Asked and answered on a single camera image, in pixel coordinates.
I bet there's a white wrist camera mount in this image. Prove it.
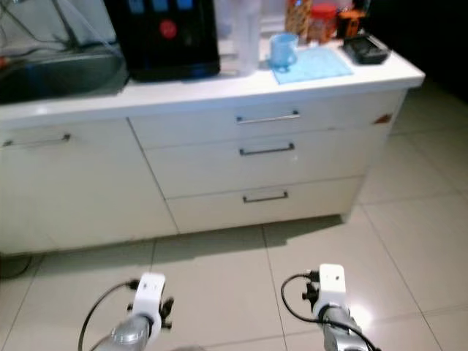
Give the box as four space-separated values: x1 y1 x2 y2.
313 263 347 312
133 272 167 326

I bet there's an orange snack package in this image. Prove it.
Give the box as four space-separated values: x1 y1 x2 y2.
285 0 312 36

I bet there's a black tray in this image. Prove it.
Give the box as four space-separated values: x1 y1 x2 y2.
342 33 390 66

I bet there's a light blue mat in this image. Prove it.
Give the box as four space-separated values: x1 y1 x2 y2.
267 45 355 85

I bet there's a white drawer dark handle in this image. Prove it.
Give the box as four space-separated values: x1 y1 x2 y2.
143 123 392 200
165 175 363 235

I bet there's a white drawer silver handle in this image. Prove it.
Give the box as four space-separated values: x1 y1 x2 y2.
128 89 403 151

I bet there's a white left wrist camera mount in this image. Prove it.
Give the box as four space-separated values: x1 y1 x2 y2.
133 272 167 326

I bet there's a red-lidded jar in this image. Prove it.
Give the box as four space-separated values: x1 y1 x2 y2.
307 2 339 43

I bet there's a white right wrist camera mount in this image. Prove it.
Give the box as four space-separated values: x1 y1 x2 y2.
313 263 347 312

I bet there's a black water dispenser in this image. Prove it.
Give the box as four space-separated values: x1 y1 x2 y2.
104 0 222 83

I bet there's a blue cup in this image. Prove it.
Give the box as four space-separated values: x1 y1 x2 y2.
268 32 300 72

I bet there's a steel kitchen sink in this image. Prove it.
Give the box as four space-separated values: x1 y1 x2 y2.
0 50 129 105

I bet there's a dark jar orange lid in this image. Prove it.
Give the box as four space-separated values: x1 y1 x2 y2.
337 7 366 39

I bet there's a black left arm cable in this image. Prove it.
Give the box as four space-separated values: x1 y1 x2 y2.
77 279 140 351

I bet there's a clear plastic pitcher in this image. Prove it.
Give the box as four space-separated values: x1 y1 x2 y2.
219 0 266 76

